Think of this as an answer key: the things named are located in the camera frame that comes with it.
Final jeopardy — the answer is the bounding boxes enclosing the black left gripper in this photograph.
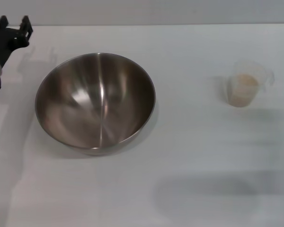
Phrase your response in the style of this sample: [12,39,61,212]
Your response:
[0,15,34,68]

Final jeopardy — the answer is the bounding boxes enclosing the stainless steel mixing bowl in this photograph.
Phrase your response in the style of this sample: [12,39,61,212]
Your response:
[35,52,156,157]

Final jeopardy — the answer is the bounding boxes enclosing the clear plastic measuring cup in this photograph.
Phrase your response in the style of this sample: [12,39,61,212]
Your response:
[227,61,275,108]

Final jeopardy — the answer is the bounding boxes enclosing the beige rice grains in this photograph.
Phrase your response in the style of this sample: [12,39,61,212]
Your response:
[229,73,260,107]

